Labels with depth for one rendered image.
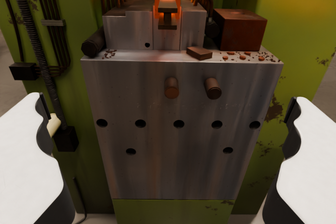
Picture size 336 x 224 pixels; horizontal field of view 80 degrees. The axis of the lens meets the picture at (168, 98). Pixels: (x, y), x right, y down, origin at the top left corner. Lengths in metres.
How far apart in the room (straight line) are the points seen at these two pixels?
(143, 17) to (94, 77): 0.15
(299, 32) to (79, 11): 0.58
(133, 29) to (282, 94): 0.52
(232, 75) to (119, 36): 0.24
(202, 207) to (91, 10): 0.65
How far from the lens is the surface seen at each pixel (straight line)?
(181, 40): 0.43
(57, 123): 0.75
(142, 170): 0.57
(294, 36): 0.67
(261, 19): 0.46
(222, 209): 0.75
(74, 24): 0.61
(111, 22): 0.43
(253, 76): 0.43
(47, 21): 0.62
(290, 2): 0.63
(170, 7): 0.32
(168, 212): 0.75
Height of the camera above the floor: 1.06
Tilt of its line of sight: 33 degrees down
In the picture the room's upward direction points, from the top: 1 degrees clockwise
